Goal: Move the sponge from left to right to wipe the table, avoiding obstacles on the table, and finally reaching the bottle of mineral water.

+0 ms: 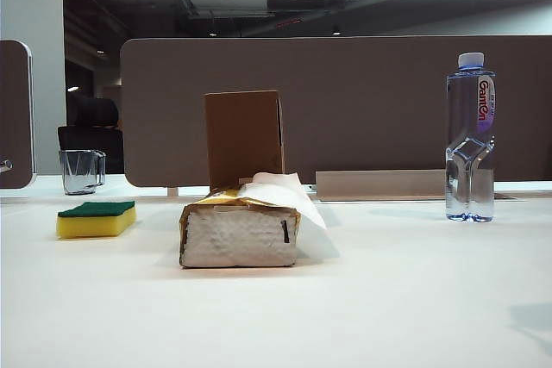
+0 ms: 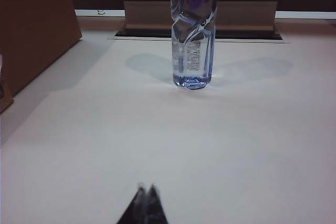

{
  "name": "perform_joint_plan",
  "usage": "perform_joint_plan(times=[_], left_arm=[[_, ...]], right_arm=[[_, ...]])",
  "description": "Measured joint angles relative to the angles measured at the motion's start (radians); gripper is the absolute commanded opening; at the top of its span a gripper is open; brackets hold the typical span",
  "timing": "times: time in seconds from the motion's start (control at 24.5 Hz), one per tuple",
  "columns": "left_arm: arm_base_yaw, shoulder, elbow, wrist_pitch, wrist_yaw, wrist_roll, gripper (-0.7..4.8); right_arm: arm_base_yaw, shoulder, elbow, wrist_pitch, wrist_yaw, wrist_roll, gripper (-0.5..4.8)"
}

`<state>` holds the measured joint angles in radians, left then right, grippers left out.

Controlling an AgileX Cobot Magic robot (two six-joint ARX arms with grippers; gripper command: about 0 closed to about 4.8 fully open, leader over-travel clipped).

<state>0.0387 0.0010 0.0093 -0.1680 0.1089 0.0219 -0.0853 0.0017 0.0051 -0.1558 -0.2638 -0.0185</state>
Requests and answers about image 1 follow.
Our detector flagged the yellow sponge with green pad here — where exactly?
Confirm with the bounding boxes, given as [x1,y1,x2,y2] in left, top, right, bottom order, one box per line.
[55,201,138,240]

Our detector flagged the clear plastic water bottle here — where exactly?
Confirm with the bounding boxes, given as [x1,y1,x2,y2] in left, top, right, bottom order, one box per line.
[444,52,497,223]

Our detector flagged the white paper tissue sheet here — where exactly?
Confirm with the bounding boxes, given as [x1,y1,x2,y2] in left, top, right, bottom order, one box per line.
[236,172,342,259]

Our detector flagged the tall brown cardboard box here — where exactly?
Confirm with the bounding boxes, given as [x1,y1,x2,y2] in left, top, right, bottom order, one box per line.
[204,90,287,191]

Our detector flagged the brown cardboard tissue box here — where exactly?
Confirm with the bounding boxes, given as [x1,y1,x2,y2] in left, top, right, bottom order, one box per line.
[178,186,303,269]

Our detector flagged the wide brown desk divider panel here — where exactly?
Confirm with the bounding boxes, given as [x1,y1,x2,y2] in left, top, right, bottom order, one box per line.
[119,34,552,190]

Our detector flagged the black office chair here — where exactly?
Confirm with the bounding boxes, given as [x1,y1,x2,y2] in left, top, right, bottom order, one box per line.
[57,90,125,174]

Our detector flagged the clear glass mug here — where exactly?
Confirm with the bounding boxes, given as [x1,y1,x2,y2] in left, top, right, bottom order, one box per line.
[58,148,107,196]

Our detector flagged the narrow brown desk divider panel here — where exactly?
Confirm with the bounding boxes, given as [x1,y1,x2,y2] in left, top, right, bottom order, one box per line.
[0,39,36,190]

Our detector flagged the beige metal cable tray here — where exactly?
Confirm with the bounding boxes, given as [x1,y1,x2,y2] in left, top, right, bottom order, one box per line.
[314,169,449,202]

